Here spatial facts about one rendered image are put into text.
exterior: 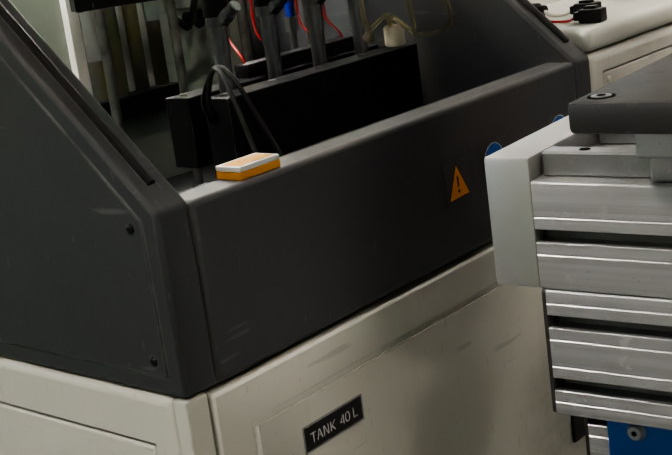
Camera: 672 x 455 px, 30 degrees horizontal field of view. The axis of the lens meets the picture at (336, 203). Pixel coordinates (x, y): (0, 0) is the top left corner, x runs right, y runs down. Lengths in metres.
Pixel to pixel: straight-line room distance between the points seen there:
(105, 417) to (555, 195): 0.49
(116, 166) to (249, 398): 0.23
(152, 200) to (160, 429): 0.20
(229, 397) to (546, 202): 0.37
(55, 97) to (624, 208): 0.49
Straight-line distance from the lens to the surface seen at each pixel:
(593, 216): 0.81
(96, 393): 1.13
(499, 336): 1.39
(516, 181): 0.83
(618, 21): 1.60
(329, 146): 1.16
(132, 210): 1.02
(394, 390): 1.25
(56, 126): 1.06
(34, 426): 1.24
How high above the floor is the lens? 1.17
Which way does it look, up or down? 14 degrees down
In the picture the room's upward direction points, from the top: 8 degrees counter-clockwise
